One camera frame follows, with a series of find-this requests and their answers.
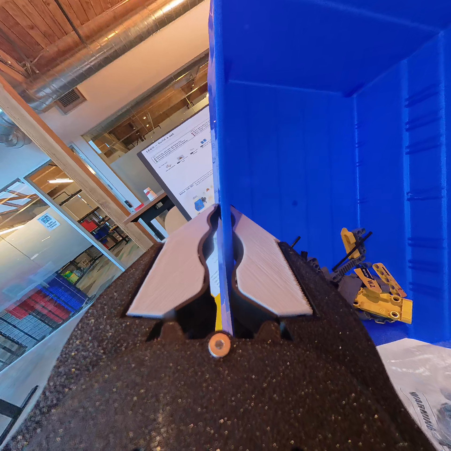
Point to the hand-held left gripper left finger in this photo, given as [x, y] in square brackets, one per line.
[173, 275]

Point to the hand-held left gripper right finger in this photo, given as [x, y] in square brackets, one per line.
[271, 275]

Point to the large clear labelled bag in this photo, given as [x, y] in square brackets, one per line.
[423, 387]

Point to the round wooden chair back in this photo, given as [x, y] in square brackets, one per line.
[173, 220]

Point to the dark wooden table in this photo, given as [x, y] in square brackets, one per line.
[151, 208]

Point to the small red white box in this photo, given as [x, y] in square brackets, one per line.
[149, 194]

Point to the white instruction sign board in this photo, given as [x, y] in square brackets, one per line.
[183, 169]

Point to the pile of dark parts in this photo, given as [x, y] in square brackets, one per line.
[377, 289]

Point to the blue bin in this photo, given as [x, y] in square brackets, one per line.
[296, 162]

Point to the storage shelf with bins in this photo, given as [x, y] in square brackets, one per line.
[42, 317]

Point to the wooden pillar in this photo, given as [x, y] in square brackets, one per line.
[70, 162]

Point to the small blue wall sign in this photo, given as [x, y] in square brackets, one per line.
[48, 221]

